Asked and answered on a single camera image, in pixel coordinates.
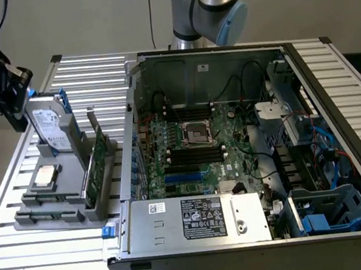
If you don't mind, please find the black RAM slot bank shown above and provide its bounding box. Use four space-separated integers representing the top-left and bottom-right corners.
165 139 230 171
161 99 216 124

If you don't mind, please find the silver hard disk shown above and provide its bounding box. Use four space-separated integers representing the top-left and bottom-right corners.
23 92 73 158

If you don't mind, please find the silver hard disk drive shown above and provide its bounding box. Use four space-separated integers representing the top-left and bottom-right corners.
26 84 78 160

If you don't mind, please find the silver CPU chip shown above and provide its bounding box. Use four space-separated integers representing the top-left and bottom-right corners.
29 163 60 189

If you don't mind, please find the green graphics card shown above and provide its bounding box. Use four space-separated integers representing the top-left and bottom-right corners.
69 105 114 210

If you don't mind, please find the grey parts rack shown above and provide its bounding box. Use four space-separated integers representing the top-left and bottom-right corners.
2 107 129 241

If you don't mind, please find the small blue plastic clip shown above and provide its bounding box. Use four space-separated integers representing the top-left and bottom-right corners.
100 223 118 241

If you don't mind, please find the black expansion slot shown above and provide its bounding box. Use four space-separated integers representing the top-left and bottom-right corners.
163 161 202 177

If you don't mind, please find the blue expansion slot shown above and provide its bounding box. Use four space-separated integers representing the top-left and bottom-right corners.
163 171 204 186

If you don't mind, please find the green motherboard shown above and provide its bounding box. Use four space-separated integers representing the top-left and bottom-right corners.
134 97 276 208

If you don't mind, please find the silver power supply unit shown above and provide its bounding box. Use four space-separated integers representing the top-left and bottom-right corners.
120 185 273 260

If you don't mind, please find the silver chipset heat sink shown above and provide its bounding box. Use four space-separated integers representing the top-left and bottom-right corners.
218 178 243 195

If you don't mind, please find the grey metal disk bay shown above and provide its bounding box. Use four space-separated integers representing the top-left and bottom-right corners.
248 55 322 151

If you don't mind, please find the blue bay latch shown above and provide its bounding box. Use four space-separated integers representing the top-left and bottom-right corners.
300 211 331 237

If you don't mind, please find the open black PC case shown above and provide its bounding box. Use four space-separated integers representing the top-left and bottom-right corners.
82 24 361 270

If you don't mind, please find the blue-grey plastic disk bay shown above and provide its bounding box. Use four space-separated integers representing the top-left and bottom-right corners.
285 181 361 240

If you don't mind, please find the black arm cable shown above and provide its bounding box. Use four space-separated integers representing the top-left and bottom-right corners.
0 0 13 35

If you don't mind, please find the short black power wire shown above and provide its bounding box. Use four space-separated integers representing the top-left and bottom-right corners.
150 90 167 108

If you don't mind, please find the black hanging cable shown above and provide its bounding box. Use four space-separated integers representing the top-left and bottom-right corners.
145 0 158 51

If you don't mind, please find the CPU socket with metal frame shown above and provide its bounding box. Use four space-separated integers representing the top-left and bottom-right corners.
179 118 214 148

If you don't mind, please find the long black looped wire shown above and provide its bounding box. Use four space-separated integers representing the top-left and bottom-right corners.
208 59 266 106

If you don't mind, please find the blue data wire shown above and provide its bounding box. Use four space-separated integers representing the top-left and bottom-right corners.
310 121 345 192

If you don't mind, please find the red data wire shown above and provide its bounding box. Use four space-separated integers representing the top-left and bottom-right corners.
335 148 358 177

